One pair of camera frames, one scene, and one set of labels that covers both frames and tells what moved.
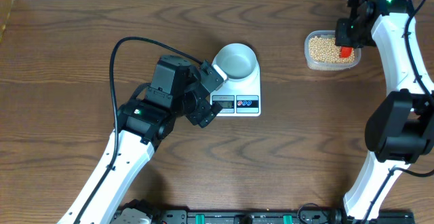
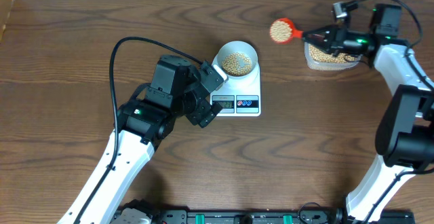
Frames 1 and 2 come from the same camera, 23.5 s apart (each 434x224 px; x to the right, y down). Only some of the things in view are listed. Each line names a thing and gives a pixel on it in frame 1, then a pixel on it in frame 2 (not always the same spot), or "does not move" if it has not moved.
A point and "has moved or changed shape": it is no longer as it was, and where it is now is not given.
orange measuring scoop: x=346 y=51 has moved or changed shape
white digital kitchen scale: x=239 y=98 does not move
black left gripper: x=203 y=113 does not move
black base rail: x=274 y=216 does not move
